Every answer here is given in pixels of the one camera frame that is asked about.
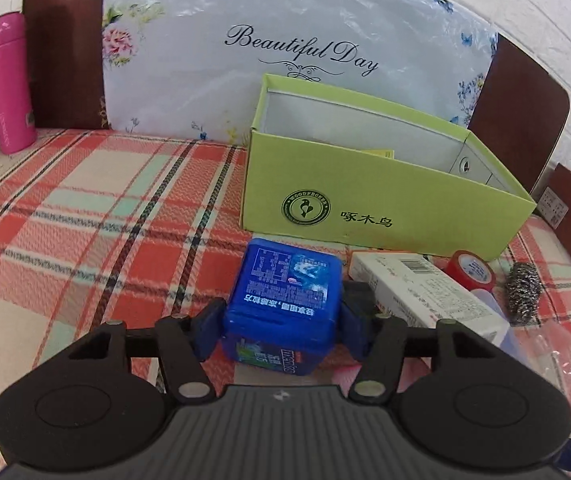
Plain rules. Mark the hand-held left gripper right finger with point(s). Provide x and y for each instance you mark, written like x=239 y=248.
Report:
x=354 y=322

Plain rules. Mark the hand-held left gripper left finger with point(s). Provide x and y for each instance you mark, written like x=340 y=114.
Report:
x=210 y=325

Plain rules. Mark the blue plastic gum container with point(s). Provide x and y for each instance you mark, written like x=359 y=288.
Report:
x=280 y=295

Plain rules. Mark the green cardboard shoe box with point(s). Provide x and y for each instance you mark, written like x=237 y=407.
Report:
x=365 y=200

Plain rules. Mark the long white carton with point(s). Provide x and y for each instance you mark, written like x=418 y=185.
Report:
x=415 y=285

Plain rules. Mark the red tape roll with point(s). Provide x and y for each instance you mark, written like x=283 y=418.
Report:
x=471 y=267

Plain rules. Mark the plaid bed sheet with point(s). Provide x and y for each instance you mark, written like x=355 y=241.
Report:
x=90 y=240

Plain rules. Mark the steel wool scrubber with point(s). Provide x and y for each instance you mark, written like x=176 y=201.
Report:
x=523 y=292

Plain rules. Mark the clear plastic packaging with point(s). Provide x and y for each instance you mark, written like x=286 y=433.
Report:
x=555 y=355

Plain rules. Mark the brown wooden headboard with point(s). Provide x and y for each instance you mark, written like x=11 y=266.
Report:
x=60 y=60

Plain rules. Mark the pink bottle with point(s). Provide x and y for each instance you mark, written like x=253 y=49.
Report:
x=10 y=85

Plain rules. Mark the floral plastic bedding package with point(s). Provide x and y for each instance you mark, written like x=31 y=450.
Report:
x=265 y=10

